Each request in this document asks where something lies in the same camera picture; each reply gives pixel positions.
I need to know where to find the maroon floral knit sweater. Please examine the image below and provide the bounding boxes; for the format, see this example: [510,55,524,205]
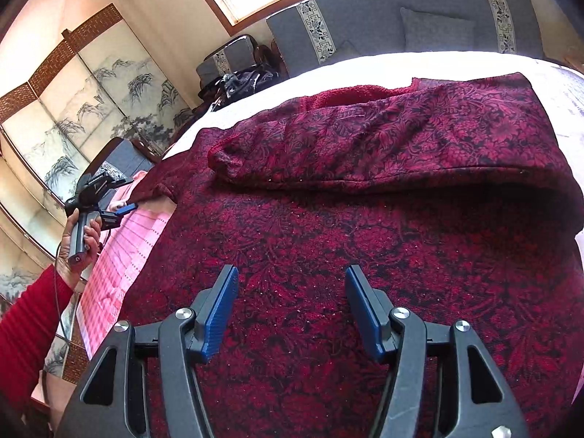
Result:
[121,73,583,437]

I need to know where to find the red sleeved left forearm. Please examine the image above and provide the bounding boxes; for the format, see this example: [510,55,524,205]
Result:
[0,266,73,412]

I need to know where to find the pink clothes on chair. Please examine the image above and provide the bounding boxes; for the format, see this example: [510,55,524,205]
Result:
[107,170,147,212]

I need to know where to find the person's left hand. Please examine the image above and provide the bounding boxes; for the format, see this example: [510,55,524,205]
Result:
[55,209,102,290]

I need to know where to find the pink white checkered bedspread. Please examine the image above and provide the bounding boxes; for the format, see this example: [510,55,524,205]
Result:
[76,51,583,354]

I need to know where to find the wooden armchair grey cushion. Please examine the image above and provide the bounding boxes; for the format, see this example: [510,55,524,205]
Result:
[79,137,160,211]

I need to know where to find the painted folding screen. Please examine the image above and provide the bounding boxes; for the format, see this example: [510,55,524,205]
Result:
[0,2,195,320]

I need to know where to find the far armchair grey cushion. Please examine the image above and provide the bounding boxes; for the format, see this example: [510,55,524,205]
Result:
[196,34,273,89]

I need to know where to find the grey square pillow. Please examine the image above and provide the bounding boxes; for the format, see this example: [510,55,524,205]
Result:
[400,7,475,53]

